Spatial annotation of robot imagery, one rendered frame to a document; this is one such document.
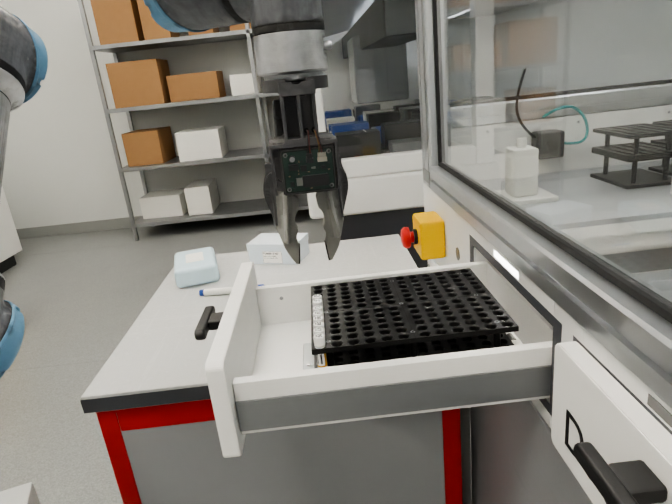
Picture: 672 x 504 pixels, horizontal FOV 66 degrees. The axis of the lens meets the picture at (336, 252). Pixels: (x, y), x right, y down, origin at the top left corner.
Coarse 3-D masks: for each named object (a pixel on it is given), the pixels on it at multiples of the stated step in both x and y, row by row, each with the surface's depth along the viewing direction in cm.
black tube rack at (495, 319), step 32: (352, 288) 69; (384, 288) 69; (416, 288) 67; (448, 288) 66; (480, 288) 66; (352, 320) 60; (384, 320) 60; (416, 320) 59; (448, 320) 59; (480, 320) 57; (512, 320) 56; (352, 352) 60; (384, 352) 58; (416, 352) 57; (448, 352) 57
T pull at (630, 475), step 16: (576, 448) 36; (592, 448) 35; (592, 464) 34; (608, 464) 34; (624, 464) 34; (640, 464) 34; (592, 480) 34; (608, 480) 33; (624, 480) 33; (640, 480) 33; (656, 480) 32; (608, 496) 32; (624, 496) 31; (640, 496) 32; (656, 496) 32
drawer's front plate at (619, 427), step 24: (576, 360) 43; (576, 384) 43; (600, 384) 39; (552, 408) 48; (576, 408) 43; (600, 408) 39; (624, 408) 37; (552, 432) 49; (576, 432) 44; (600, 432) 40; (624, 432) 36; (648, 432) 34; (624, 456) 37; (648, 456) 34
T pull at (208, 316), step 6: (210, 306) 65; (204, 312) 63; (210, 312) 64; (222, 312) 63; (204, 318) 62; (210, 318) 62; (216, 318) 62; (198, 324) 60; (204, 324) 60; (210, 324) 61; (216, 324) 61; (198, 330) 59; (204, 330) 59; (198, 336) 59; (204, 336) 59
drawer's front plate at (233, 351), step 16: (240, 272) 71; (240, 288) 65; (240, 304) 61; (256, 304) 73; (224, 320) 57; (240, 320) 60; (256, 320) 72; (224, 336) 53; (240, 336) 59; (256, 336) 70; (224, 352) 50; (240, 352) 58; (208, 368) 48; (224, 368) 49; (240, 368) 56; (208, 384) 49; (224, 384) 49; (224, 400) 49; (224, 416) 50; (224, 432) 50; (240, 432) 53; (224, 448) 51; (240, 448) 52
